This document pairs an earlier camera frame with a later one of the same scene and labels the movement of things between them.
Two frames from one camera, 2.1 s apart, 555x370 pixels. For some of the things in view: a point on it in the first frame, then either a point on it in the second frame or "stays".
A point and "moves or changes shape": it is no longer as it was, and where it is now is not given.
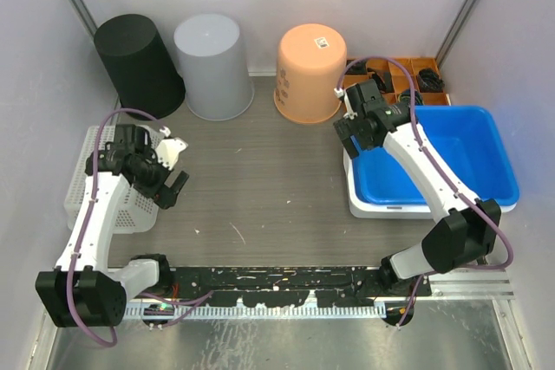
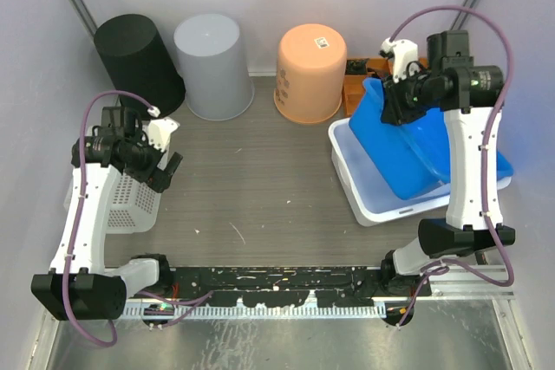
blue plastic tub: x=467 y=139 moves or changes shape
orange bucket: x=310 y=68 stays
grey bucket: x=216 y=79 stays
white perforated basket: x=134 y=213 stays
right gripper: x=349 y=127 to x=394 y=112
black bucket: x=142 y=72 stays
